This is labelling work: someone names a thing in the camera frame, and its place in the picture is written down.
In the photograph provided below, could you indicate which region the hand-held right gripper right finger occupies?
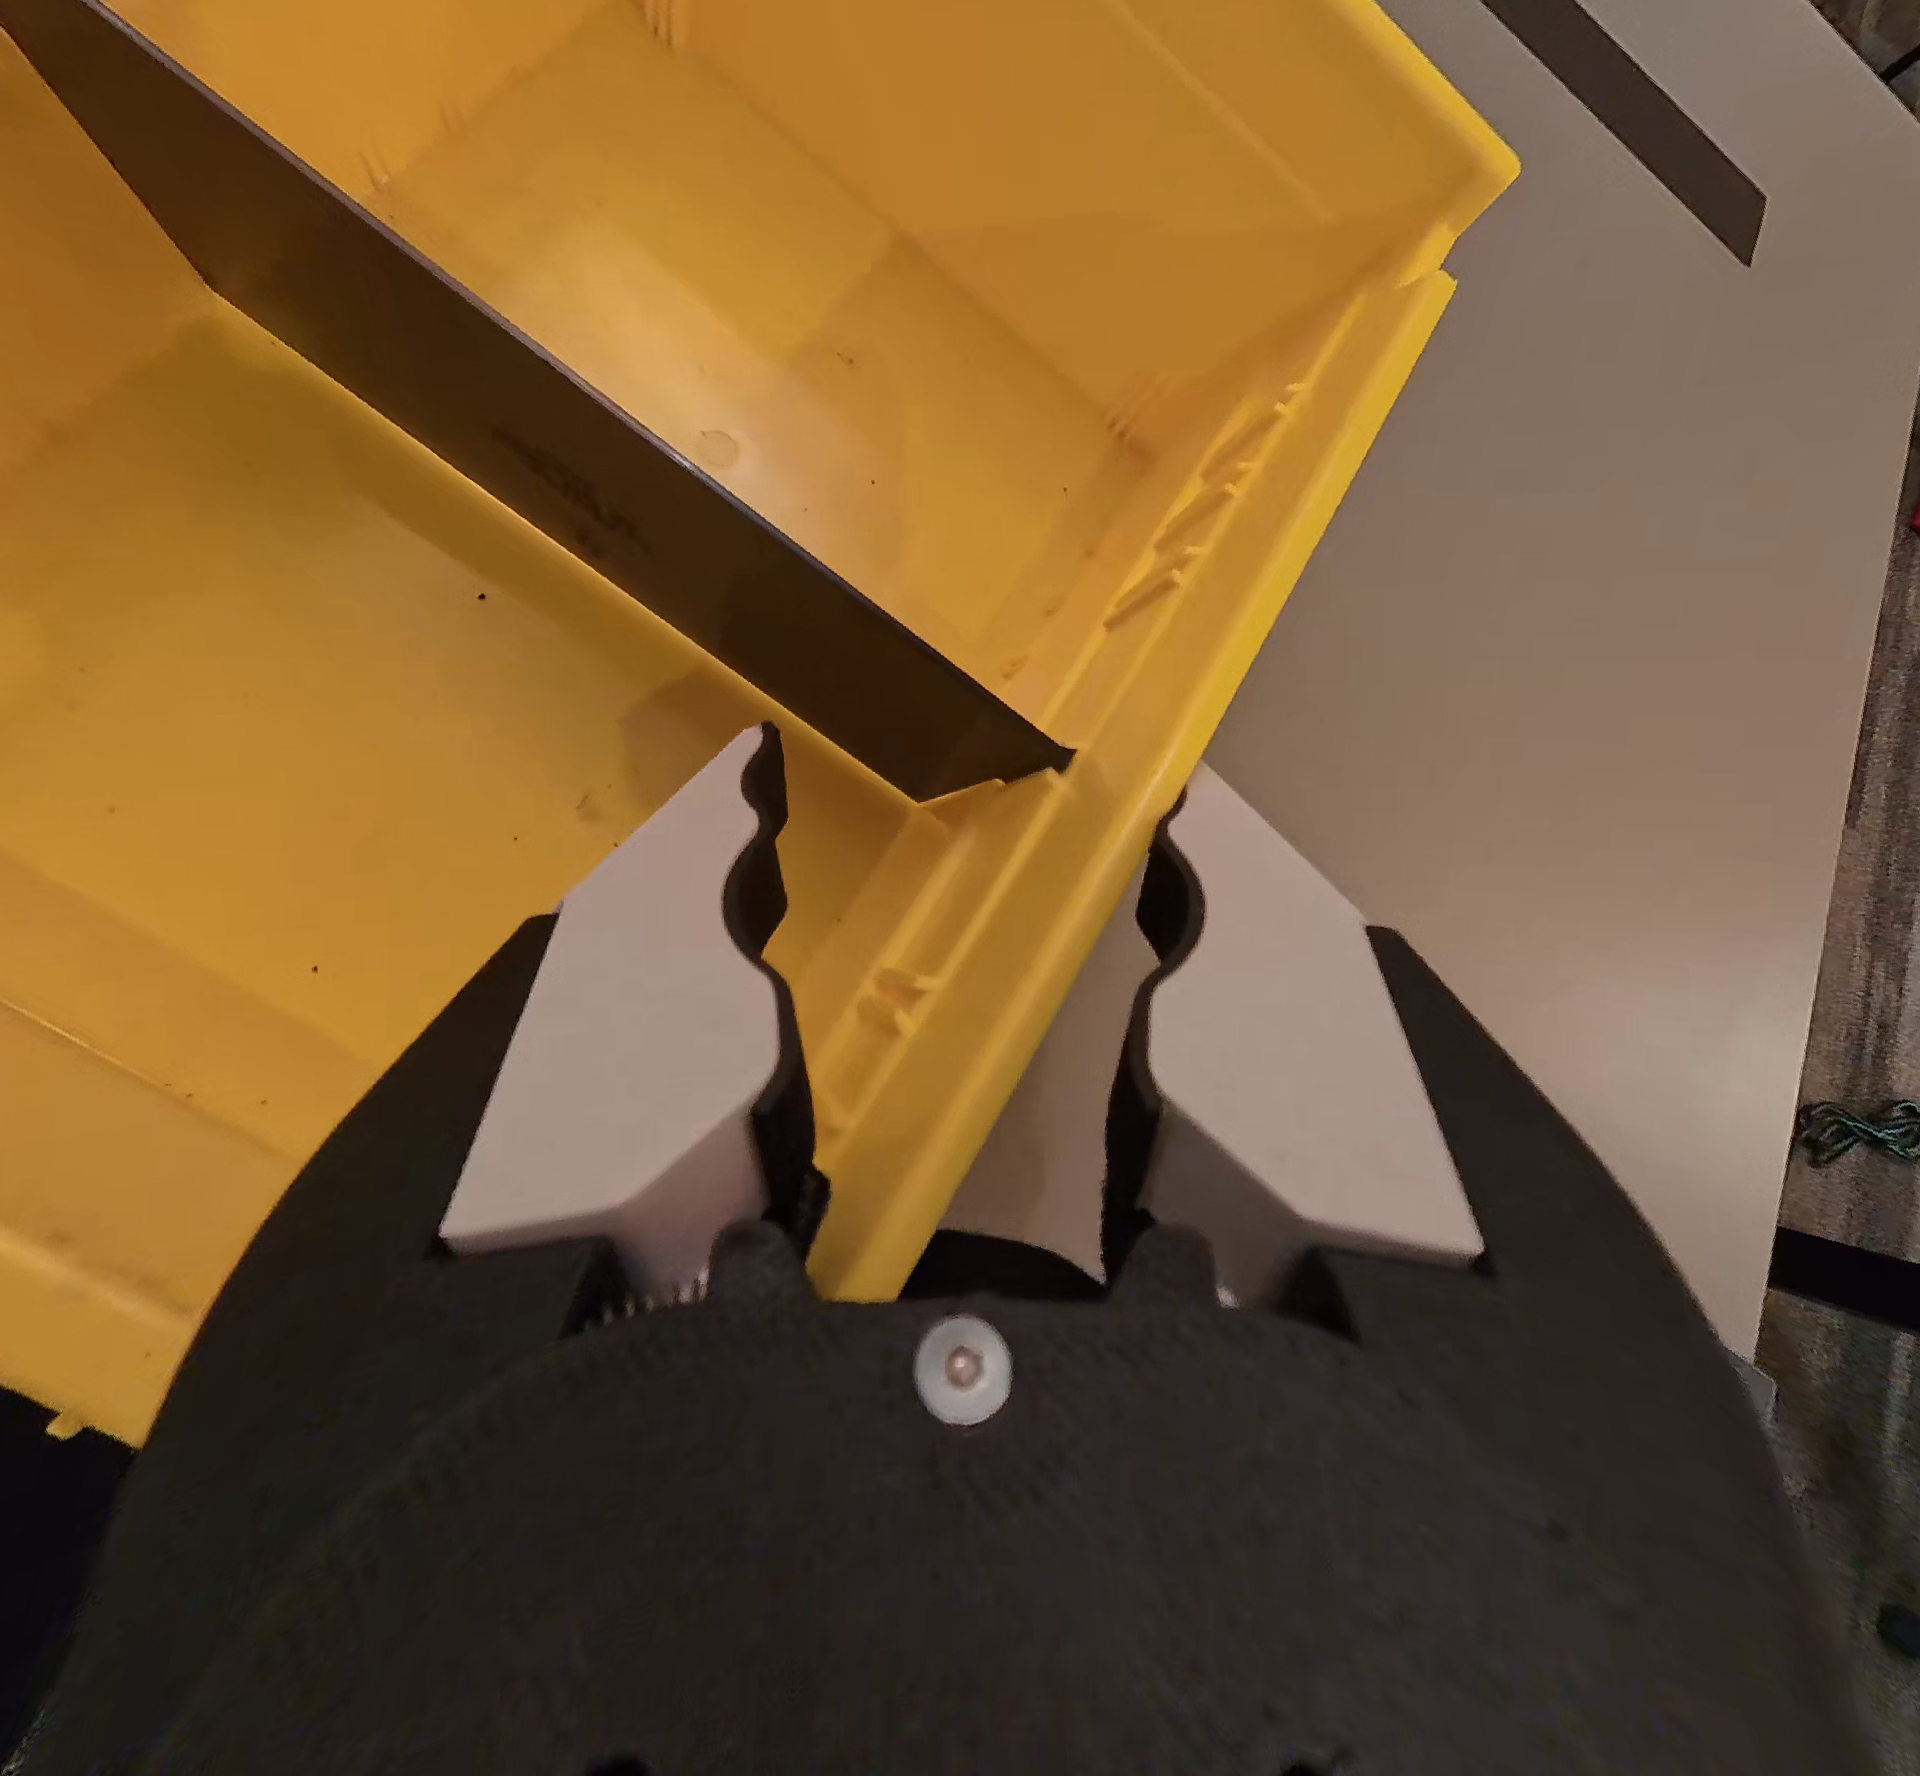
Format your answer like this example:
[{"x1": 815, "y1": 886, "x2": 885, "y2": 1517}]
[{"x1": 1102, "y1": 759, "x2": 1491, "y2": 1301}]

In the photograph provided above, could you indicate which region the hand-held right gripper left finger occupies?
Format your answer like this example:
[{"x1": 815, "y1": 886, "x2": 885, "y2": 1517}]
[{"x1": 438, "y1": 723, "x2": 828, "y2": 1269}]

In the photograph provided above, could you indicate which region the yellow plastic bin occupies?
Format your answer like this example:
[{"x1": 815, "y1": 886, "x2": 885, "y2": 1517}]
[{"x1": 0, "y1": 0, "x2": 1526, "y2": 1450}]

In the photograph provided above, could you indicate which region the black bin divider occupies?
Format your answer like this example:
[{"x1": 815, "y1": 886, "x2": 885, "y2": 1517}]
[{"x1": 0, "y1": 0, "x2": 1079, "y2": 806}]

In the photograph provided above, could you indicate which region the dark green cord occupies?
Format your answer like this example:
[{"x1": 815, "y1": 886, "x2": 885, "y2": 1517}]
[{"x1": 1797, "y1": 1099, "x2": 1920, "y2": 1166}]

